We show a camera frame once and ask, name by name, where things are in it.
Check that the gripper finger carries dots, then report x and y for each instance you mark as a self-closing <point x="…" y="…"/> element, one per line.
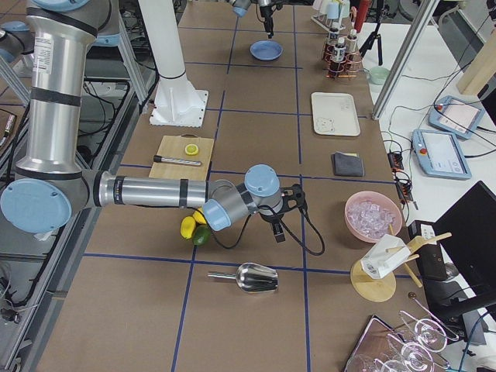
<point x="273" y="225"/>
<point x="270" y="28"/>
<point x="279" y="232"/>
<point x="267" y="26"/>

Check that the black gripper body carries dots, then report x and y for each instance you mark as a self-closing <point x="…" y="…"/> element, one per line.
<point x="270" y="218"/>
<point x="266" y="10"/>

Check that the blue plate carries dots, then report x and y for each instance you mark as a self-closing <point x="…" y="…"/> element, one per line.
<point x="266" y="50"/>

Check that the metal scoop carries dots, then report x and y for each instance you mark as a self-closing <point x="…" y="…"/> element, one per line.
<point x="251" y="278"/>

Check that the grey cloth with sponge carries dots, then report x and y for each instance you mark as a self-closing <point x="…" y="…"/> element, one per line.
<point x="347" y="165"/>

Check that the blue cup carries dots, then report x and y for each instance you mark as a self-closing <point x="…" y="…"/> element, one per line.
<point x="333" y="10"/>

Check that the dark drink bottle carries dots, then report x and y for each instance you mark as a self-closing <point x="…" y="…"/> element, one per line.
<point x="338" y="54"/>
<point x="351" y="41"/>
<point x="332" y="38"/>

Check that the green avocado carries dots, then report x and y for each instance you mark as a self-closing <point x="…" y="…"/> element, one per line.
<point x="201" y="235"/>

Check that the pink bowl with ice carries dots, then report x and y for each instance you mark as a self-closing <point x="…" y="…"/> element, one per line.
<point x="370" y="215"/>

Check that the yellow lemon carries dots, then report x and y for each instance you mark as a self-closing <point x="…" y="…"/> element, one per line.
<point x="188" y="226"/>
<point x="199" y="217"/>

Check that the cream bear tray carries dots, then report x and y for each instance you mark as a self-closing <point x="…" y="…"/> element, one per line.
<point x="334" y="114"/>

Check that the red bottle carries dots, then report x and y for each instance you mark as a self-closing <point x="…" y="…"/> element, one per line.
<point x="361" y="14"/>

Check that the black tripod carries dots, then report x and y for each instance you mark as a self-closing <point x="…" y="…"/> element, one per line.
<point x="375" y="36"/>

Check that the wooden stand with paper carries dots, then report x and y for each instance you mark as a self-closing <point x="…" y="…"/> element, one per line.
<point x="373" y="277"/>

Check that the lemon half slice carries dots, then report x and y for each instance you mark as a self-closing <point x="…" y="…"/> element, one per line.
<point x="191" y="149"/>

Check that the green bowl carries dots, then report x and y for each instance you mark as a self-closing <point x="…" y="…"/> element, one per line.
<point x="378" y="75"/>

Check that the wooden cutting board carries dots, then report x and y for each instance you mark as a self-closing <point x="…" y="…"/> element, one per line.
<point x="175" y="147"/>

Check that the metal cylinder tool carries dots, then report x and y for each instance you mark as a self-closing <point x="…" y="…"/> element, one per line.
<point x="178" y="161"/>

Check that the dark tray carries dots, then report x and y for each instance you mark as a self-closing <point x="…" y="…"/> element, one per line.
<point x="372" y="343"/>

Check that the blue teach pendant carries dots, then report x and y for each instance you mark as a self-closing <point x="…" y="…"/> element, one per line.
<point x="456" y="116"/>
<point x="439" y="154"/>

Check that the black monitor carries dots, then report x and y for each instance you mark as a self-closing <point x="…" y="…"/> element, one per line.
<point x="471" y="221"/>

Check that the wine glass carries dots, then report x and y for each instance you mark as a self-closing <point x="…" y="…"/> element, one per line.
<point x="429" y="333"/>

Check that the white wire cup rack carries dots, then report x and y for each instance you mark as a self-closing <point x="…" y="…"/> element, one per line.
<point x="320" y="17"/>

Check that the copper wire bottle rack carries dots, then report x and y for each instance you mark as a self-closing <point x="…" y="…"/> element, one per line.
<point x="351" y="65"/>

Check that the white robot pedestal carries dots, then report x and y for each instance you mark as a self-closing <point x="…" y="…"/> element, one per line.
<point x="176" y="102"/>

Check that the aluminium frame post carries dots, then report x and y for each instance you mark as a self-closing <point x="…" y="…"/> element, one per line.
<point x="413" y="35"/>

